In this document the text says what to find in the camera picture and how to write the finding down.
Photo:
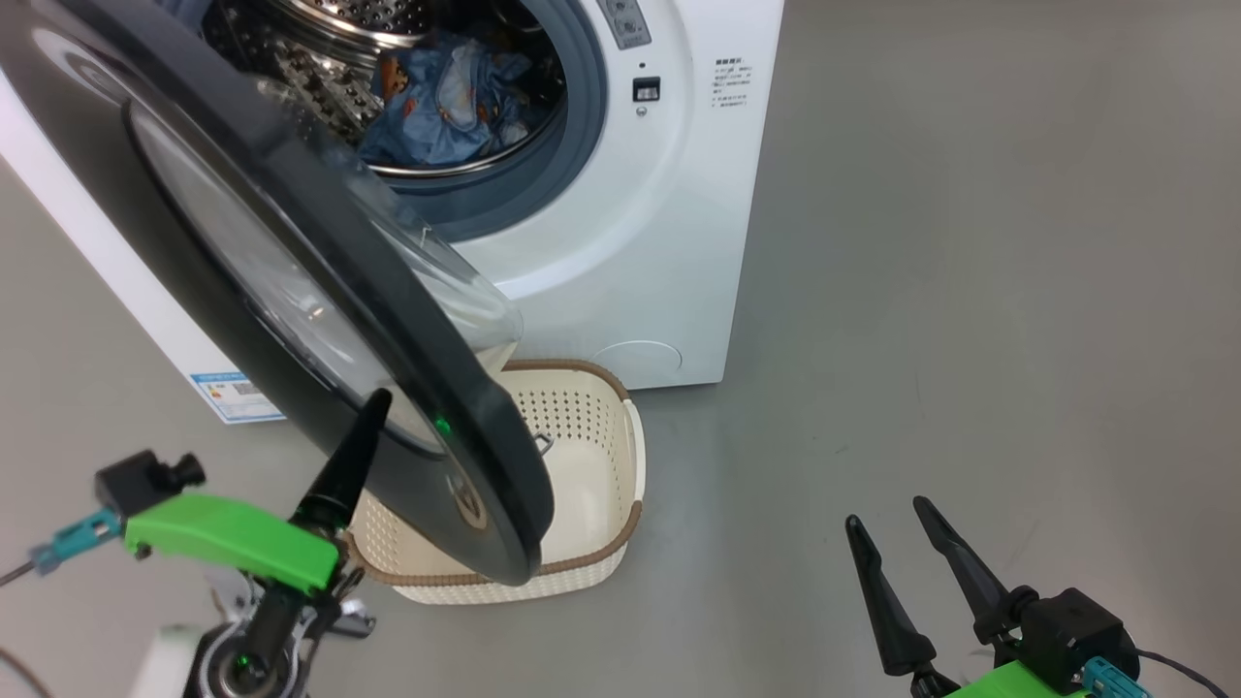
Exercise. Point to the dark round glass washer door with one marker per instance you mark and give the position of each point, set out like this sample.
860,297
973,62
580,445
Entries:
194,242

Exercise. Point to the steel perforated washer drum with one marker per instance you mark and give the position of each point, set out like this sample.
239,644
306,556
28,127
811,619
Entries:
320,73

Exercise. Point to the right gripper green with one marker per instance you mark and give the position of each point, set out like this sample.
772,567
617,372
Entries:
1018,683

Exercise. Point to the cream perforated laundry basket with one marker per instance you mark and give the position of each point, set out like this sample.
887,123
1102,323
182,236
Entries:
591,485

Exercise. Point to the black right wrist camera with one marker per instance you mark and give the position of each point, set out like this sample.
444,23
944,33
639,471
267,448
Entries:
1076,635

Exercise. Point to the grey warning sticker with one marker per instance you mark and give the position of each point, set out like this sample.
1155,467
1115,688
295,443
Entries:
625,21

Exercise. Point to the round white filter cover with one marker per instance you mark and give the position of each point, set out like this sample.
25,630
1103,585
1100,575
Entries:
640,361

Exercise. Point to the blue fox print garment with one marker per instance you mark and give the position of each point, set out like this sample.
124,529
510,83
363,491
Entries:
417,126

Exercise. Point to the blue energy label sticker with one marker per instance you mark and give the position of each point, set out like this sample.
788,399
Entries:
233,397

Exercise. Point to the white front-load washing machine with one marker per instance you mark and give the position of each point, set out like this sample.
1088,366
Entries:
630,242

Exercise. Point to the grey rubber door gasket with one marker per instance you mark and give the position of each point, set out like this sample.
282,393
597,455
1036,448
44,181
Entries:
543,184

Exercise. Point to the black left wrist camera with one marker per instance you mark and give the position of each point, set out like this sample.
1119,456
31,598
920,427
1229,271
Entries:
141,480

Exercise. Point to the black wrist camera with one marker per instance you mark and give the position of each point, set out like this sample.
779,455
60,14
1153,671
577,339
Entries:
141,480
1076,635

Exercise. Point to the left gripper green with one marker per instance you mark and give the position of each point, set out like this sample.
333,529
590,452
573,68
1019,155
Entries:
233,538

